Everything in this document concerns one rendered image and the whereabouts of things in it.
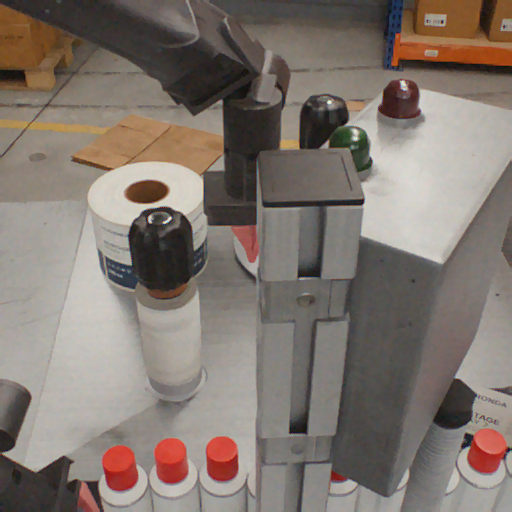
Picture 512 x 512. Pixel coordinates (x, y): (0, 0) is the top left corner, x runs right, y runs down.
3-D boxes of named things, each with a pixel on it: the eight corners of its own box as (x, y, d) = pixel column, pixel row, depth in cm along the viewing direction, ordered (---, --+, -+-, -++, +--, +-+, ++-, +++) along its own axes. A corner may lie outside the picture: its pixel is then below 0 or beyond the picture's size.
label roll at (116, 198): (80, 281, 120) (66, 214, 111) (126, 218, 135) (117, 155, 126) (186, 302, 115) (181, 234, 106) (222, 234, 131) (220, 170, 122)
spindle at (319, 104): (335, 225, 131) (348, 87, 113) (342, 254, 124) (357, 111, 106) (289, 226, 131) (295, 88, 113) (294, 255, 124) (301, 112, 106)
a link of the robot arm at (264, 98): (216, 96, 61) (279, 100, 61) (229, 65, 67) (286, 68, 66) (219, 161, 66) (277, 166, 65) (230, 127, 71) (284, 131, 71)
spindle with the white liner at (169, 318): (205, 356, 106) (195, 196, 87) (205, 401, 99) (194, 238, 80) (148, 358, 105) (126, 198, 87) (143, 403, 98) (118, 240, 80)
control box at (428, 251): (476, 336, 52) (540, 114, 41) (390, 504, 41) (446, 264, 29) (358, 290, 57) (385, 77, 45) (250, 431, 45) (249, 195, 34)
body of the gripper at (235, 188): (203, 185, 74) (200, 125, 69) (296, 182, 74) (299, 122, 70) (203, 220, 69) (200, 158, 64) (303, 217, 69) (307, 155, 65)
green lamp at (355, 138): (379, 164, 36) (385, 125, 35) (359, 186, 34) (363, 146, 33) (336, 151, 37) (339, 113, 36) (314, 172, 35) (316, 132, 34)
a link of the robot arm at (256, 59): (150, 74, 62) (223, 24, 58) (178, 28, 71) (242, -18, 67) (228, 169, 68) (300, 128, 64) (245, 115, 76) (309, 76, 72)
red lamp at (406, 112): (426, 113, 41) (432, 78, 39) (410, 131, 39) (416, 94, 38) (386, 103, 42) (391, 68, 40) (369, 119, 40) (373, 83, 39)
